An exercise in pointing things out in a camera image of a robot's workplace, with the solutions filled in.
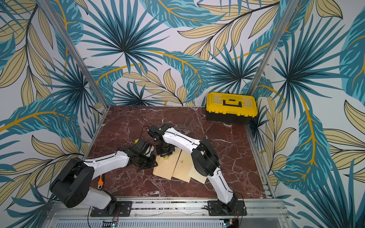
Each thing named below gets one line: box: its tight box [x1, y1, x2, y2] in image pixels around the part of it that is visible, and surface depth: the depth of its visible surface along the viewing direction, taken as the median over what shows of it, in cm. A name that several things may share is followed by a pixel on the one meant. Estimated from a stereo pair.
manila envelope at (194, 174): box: [188, 161, 208, 185], surface depth 85 cm
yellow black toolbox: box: [205, 91, 258, 125], surface depth 102 cm
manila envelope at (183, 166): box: [172, 149, 193, 183], surface depth 89 cm
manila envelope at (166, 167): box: [153, 146, 182, 181], surface depth 90 cm
